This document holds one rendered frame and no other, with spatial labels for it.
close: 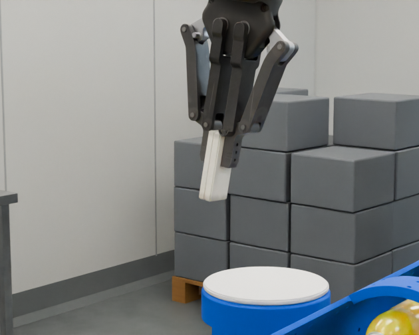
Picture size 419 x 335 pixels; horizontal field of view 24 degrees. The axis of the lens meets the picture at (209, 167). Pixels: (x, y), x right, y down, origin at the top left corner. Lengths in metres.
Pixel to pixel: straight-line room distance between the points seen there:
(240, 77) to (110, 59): 4.68
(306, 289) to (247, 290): 0.13
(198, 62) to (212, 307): 1.16
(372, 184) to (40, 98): 1.81
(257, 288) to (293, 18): 5.03
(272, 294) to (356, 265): 2.80
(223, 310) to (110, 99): 3.66
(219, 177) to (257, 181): 4.11
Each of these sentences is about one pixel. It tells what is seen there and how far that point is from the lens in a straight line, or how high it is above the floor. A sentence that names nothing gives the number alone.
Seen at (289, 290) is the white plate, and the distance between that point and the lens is 2.10.
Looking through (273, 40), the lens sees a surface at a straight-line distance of 0.93.
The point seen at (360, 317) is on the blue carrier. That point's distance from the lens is 1.62.
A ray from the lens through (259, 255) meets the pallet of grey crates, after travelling 5.16.
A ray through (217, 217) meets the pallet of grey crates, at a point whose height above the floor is 0.53.
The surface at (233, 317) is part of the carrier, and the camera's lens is 2.05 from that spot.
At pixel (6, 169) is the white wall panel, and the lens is 5.17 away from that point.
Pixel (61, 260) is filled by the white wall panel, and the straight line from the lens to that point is 5.50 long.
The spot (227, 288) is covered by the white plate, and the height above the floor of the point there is 1.04.
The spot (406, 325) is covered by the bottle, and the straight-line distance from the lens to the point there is 1.42.
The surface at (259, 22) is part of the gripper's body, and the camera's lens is 0.94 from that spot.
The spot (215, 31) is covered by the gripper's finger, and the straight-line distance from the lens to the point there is 0.95.
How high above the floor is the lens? 1.62
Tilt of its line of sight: 9 degrees down
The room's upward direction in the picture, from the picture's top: straight up
